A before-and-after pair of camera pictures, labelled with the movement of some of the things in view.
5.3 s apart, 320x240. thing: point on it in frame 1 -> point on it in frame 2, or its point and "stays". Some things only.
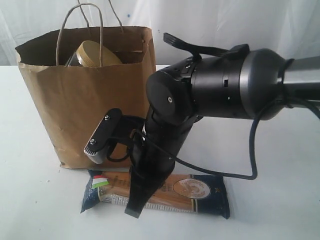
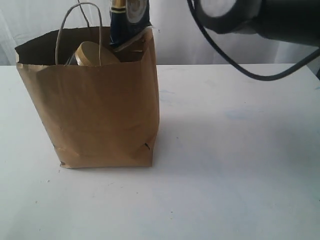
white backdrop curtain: (292, 26) stays
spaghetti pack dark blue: (196, 193) -> (128, 18)
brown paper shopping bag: (75, 75) stays
